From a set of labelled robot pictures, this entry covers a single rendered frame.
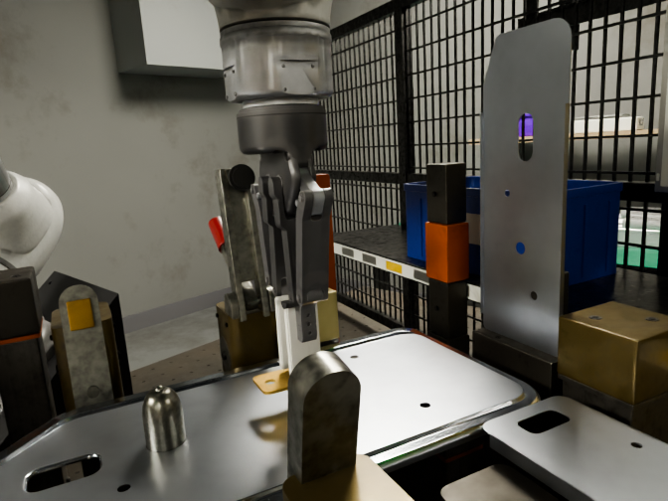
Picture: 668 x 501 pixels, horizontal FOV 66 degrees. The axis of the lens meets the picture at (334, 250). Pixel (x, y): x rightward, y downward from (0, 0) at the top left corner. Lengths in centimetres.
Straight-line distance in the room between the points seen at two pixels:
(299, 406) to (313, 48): 26
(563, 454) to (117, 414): 39
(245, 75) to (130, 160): 351
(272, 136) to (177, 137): 369
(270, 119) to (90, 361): 32
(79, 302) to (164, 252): 348
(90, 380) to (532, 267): 48
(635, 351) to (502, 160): 24
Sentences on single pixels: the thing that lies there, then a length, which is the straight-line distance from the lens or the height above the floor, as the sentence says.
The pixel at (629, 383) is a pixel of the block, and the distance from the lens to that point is 52.
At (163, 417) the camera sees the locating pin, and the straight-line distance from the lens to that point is 46.
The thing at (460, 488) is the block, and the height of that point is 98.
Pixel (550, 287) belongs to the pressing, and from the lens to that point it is 59.
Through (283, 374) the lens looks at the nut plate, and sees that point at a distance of 50.
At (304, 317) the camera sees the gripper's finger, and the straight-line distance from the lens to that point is 45.
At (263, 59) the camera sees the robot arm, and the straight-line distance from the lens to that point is 41.
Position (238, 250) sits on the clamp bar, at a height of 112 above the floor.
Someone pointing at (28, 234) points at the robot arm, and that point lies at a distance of 113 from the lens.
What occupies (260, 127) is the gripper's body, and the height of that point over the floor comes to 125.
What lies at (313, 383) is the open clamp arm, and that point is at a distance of 28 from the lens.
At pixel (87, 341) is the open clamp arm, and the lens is 59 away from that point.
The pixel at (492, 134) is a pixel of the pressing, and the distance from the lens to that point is 62.
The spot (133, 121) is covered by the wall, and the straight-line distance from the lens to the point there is 395.
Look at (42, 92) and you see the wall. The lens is 375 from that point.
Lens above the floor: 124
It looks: 12 degrees down
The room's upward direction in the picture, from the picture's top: 3 degrees counter-clockwise
